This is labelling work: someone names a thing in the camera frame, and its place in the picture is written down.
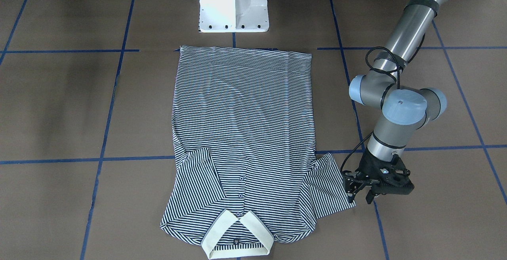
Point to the white pedestal column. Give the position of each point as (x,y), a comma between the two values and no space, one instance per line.
(233,16)

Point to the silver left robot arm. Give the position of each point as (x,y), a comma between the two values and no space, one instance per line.
(403,109)

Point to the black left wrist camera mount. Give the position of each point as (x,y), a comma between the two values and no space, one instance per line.
(400,185)

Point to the striped polo shirt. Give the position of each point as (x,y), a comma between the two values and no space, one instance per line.
(243,132)

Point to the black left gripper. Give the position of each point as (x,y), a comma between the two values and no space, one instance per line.
(366,166)

